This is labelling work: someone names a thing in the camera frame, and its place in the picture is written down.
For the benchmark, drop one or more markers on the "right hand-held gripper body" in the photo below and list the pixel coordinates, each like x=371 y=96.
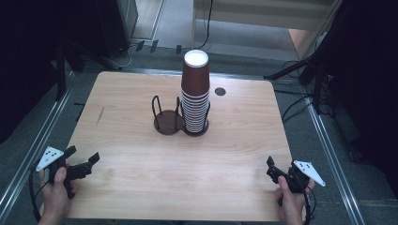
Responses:
x=308 y=171

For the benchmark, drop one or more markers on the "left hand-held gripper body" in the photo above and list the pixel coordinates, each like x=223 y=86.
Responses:
x=50 y=156

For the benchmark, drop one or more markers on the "stack of brown paper cups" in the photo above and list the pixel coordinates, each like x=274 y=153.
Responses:
x=195 y=112

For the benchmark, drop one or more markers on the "person's right hand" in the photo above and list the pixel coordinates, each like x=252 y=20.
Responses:
x=292 y=206

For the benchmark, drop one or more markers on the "person's left hand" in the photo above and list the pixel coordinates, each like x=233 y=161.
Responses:
x=54 y=200

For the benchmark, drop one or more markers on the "black metal stand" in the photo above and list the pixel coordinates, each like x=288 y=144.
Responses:
x=61 y=75
x=317 y=81

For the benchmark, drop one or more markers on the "round black table grommet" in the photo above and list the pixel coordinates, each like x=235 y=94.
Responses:
x=220 y=91

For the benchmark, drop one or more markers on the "black curtain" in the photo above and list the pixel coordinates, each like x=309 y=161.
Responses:
x=369 y=78
x=25 y=62

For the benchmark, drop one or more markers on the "dark cabinet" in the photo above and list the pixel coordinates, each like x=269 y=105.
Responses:
x=125 y=18

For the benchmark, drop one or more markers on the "metal floor rail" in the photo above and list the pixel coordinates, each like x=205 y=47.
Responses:
x=34 y=150
x=336 y=168

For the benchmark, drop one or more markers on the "white partition frame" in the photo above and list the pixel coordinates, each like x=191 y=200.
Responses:
x=194 y=25

